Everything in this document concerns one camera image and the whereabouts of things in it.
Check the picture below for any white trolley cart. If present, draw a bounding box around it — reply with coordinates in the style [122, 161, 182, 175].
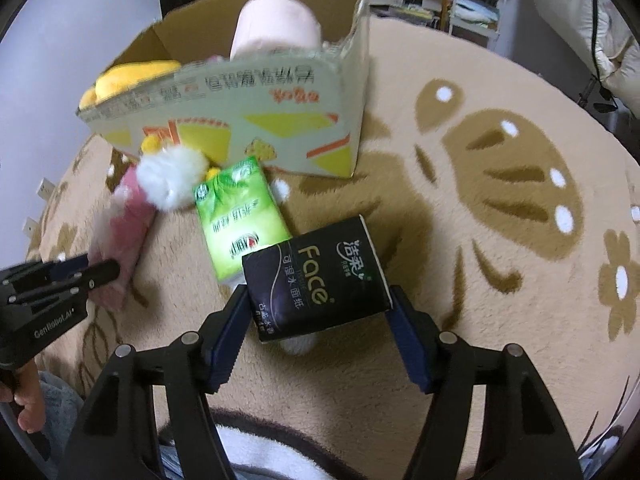
[446, 0, 514, 52]

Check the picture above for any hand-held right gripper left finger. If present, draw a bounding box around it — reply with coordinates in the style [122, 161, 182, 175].
[57, 285, 251, 480]

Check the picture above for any person's left forearm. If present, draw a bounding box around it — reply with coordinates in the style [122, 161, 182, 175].
[20, 370, 87, 480]

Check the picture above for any person's left hand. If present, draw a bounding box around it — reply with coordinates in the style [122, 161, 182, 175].
[0, 360, 51, 433]

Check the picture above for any cream padded office chair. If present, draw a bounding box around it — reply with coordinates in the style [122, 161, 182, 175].
[529, 0, 640, 113]

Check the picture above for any black tissue pack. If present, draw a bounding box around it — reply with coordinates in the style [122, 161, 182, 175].
[241, 215, 395, 345]

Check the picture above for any printed cardboard box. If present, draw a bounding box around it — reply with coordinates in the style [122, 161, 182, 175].
[76, 0, 372, 180]

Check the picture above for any pink plush toy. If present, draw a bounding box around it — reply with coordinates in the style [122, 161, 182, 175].
[91, 137, 221, 309]

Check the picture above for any stack of books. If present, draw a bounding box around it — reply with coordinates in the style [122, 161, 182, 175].
[367, 0, 443, 28]

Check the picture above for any yellow plush toy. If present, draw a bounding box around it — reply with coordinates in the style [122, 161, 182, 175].
[79, 60, 182, 111]

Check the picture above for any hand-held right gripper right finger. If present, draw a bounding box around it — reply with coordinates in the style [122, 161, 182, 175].
[385, 285, 583, 480]

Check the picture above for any green tissue pack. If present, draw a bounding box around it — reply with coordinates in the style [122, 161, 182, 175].
[192, 156, 292, 282]

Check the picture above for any pink toilet paper roll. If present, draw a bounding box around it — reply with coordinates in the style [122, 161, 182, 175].
[229, 0, 322, 62]

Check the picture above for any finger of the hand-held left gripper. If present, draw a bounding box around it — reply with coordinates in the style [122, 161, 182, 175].
[47, 255, 91, 281]
[75, 260, 121, 291]

